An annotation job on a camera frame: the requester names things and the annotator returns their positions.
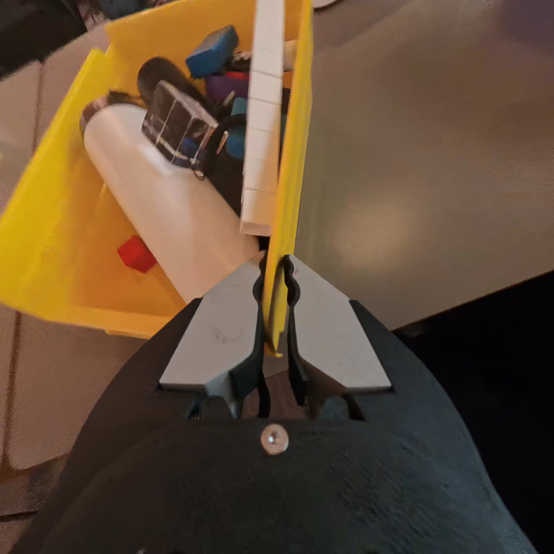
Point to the purple block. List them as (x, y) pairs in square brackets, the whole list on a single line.
[(225, 84)]

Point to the clear acrylic cube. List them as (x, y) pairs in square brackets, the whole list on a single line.
[(177, 123)]

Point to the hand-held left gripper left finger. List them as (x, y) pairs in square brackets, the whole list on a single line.
[(212, 329)]

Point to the red block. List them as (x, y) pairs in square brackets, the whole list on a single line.
[(136, 255)]

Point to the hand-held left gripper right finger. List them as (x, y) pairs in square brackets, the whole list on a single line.
[(333, 333)]

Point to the yellow plastic bin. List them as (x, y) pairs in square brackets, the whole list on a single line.
[(56, 259)]

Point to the white segmented foam strip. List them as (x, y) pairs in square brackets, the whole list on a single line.
[(262, 130)]

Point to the black round object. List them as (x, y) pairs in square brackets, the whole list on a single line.
[(160, 73)]

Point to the teal block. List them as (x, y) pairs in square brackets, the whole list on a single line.
[(237, 143)]

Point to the blue foam block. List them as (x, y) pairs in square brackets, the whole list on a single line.
[(214, 52)]

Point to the white plastic bottle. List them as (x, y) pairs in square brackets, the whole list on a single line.
[(173, 216)]

